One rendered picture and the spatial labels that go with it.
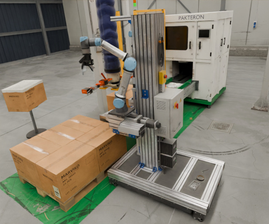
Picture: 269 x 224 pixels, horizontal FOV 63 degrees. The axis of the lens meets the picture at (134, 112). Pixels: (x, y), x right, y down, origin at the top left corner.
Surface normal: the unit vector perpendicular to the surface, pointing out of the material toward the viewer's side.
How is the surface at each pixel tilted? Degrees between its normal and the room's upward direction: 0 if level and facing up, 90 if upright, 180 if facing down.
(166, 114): 90
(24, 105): 90
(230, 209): 0
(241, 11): 90
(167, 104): 90
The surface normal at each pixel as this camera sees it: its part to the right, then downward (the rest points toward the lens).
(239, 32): -0.53, 0.38
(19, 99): -0.18, 0.41
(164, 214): -0.07, -0.91
